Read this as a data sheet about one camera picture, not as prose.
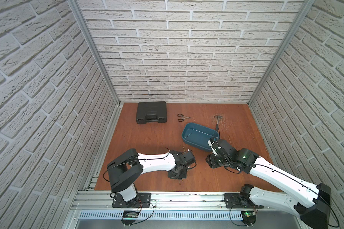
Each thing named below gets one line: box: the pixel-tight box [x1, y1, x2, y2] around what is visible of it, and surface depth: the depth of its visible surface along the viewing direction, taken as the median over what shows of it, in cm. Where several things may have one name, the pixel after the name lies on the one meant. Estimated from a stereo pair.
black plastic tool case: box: [136, 101, 167, 125], surface depth 107 cm
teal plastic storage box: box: [181, 122, 220, 153], surface depth 102 cm
